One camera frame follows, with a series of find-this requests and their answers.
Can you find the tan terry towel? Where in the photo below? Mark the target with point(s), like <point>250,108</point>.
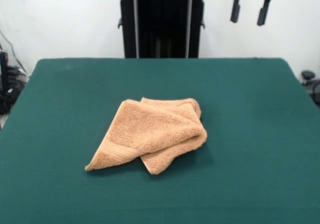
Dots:
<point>150,134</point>

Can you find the grey office chair base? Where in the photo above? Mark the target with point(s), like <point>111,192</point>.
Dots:
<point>308,75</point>

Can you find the dark green table cloth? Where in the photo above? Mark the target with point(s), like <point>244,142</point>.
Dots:
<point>75,109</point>

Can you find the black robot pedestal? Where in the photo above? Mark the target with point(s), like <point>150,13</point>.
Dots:
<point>162,29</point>

